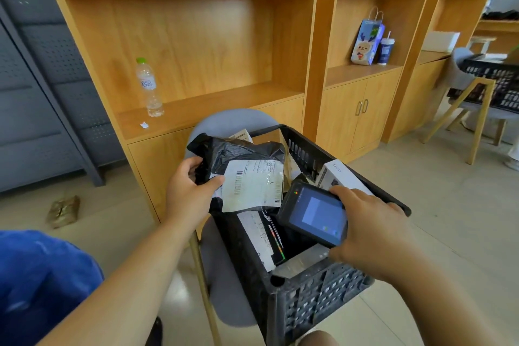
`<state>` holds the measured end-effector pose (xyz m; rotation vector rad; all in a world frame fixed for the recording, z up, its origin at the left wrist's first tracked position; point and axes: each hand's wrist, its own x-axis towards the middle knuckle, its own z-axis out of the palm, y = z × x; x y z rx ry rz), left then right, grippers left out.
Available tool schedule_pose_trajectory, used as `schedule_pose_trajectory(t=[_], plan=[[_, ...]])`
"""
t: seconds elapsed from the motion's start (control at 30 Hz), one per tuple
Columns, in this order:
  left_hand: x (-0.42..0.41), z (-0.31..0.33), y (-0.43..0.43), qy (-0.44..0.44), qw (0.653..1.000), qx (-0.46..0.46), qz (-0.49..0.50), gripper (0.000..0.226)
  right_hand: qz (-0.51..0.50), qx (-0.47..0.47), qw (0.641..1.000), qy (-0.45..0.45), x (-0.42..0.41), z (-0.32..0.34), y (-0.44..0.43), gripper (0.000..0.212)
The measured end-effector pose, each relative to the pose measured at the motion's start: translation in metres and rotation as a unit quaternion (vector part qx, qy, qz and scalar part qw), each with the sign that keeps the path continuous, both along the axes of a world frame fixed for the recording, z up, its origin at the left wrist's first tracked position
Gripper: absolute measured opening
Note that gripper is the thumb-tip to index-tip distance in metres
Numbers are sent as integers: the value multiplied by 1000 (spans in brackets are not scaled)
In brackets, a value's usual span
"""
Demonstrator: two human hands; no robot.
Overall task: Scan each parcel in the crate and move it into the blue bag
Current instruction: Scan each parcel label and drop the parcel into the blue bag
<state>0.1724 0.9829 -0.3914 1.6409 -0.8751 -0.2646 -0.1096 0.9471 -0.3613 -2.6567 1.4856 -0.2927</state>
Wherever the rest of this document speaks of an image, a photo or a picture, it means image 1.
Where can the person's left hand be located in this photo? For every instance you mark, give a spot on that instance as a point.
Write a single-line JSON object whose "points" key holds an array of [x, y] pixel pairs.
{"points": [[184, 199]]}

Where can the person's right hand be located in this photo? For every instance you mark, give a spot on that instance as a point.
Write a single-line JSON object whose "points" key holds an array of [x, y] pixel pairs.
{"points": [[377, 232]]}

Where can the person's right thumb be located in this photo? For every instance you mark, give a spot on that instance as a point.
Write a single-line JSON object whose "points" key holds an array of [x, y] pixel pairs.
{"points": [[337, 253]]}

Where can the person's left thumb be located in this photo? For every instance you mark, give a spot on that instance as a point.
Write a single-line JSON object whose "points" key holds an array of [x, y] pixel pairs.
{"points": [[213, 185]]}

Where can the black parcel bag white label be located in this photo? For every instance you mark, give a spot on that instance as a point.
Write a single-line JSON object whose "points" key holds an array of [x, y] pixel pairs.
{"points": [[231, 155]]}

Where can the black handheld scanner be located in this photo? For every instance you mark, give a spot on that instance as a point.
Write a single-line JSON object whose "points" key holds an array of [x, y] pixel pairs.
{"points": [[312, 212]]}

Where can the person's right forearm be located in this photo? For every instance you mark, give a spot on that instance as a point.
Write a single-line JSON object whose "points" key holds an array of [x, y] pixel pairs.
{"points": [[438, 305]]}

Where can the person's left forearm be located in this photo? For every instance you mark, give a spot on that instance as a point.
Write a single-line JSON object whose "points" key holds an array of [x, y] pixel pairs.
{"points": [[129, 281]]}

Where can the grey flat parcel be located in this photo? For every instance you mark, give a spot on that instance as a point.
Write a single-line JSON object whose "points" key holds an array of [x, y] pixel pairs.
{"points": [[302, 262]]}

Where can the black plastic crate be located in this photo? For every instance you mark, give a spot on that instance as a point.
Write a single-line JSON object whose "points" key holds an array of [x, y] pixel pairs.
{"points": [[308, 301], [500, 82]]}

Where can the white carton box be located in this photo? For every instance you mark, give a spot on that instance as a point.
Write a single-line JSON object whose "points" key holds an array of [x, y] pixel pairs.
{"points": [[340, 173]]}

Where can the grey chair wooden legs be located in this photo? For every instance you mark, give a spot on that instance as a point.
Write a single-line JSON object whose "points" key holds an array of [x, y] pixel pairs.
{"points": [[474, 104], [227, 276]]}

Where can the clear water bottle green cap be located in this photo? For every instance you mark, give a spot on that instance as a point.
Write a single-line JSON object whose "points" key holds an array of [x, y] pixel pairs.
{"points": [[150, 90]]}

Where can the wooden shelf cabinet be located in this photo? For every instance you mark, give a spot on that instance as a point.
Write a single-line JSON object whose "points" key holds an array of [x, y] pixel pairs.
{"points": [[202, 41]]}

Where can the brown package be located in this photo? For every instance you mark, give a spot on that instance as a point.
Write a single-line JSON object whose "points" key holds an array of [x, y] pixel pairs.
{"points": [[63, 212]]}

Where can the blue shirt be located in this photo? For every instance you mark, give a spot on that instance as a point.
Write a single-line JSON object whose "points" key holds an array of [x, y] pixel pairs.
{"points": [[40, 281]]}

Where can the grey metal cabinet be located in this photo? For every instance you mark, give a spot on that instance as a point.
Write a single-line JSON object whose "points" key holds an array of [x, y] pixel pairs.
{"points": [[36, 94]]}

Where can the blue drink cup with straw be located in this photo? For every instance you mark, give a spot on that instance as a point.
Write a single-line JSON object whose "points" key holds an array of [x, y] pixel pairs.
{"points": [[385, 51]]}

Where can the blue cartoon gift bag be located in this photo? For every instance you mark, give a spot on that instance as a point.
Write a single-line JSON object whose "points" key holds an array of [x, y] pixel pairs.
{"points": [[367, 43]]}

